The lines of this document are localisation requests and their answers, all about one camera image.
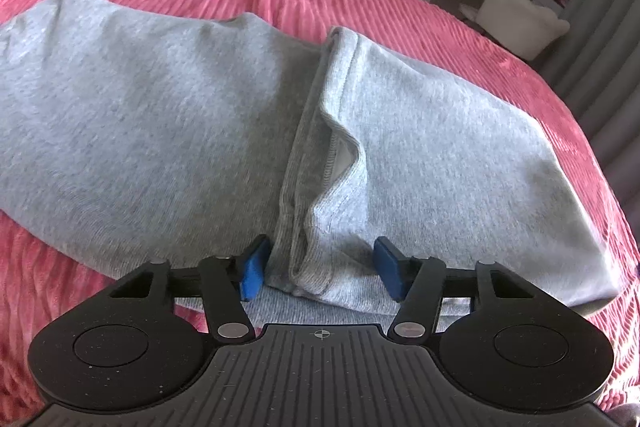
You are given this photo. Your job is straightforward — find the grey knit pants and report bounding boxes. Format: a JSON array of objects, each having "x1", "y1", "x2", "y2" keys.
[{"x1": 1, "y1": 0, "x2": 620, "y2": 325}]

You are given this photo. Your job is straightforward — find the pink ribbed bed blanket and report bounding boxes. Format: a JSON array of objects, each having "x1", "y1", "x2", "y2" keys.
[{"x1": 1, "y1": 0, "x2": 639, "y2": 426}]

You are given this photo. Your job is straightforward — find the white fluffy chair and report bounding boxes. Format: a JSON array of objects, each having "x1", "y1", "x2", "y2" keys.
[{"x1": 475, "y1": 0, "x2": 570, "y2": 61}]

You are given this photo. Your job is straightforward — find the grey curtain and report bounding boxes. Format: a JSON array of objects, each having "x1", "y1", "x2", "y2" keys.
[{"x1": 534, "y1": 0, "x2": 640, "y2": 228}]

